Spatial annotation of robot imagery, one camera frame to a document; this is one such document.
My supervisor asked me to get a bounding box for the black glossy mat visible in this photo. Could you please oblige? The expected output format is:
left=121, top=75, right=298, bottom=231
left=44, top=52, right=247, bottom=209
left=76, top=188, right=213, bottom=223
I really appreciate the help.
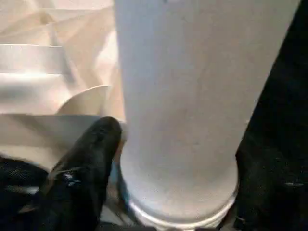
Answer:
left=0, top=0, right=308, bottom=217

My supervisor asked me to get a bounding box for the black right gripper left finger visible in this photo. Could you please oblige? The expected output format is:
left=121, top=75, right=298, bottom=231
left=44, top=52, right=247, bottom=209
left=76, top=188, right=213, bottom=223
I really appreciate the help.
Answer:
left=18, top=116, right=123, bottom=231

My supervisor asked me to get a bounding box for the white plastic table leg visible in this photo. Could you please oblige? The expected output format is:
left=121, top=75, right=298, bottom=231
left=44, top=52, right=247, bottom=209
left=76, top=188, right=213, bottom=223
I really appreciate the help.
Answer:
left=115, top=0, right=303, bottom=228

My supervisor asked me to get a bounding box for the white upturned plastic table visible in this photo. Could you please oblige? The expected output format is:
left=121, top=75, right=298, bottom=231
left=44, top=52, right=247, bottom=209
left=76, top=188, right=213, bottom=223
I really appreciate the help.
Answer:
left=0, top=0, right=128, bottom=212

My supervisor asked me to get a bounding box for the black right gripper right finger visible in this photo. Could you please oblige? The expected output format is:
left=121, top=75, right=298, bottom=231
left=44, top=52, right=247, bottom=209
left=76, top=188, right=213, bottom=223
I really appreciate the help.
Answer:
left=234, top=134, right=308, bottom=231

